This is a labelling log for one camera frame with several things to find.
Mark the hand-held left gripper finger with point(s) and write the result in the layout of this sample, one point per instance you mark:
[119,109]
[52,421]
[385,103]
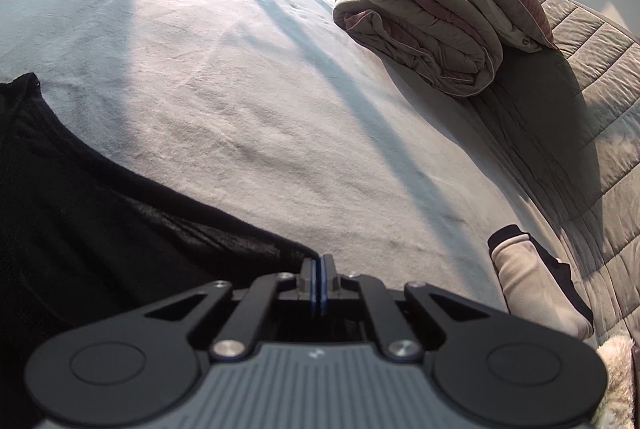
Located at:
[325,281]
[312,281]

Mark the black shirt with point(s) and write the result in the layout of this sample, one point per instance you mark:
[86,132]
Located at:
[100,234]

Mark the folded beige black garment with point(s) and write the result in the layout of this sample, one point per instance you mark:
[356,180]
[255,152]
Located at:
[530,279]

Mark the folded beige pink quilt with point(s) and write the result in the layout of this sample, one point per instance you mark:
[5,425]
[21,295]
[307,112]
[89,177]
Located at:
[420,19]

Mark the white plush toy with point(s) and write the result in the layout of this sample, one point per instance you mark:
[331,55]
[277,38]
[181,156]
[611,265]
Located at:
[617,379]

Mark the grey quilted headboard cover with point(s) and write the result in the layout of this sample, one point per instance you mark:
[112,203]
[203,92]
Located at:
[590,119]

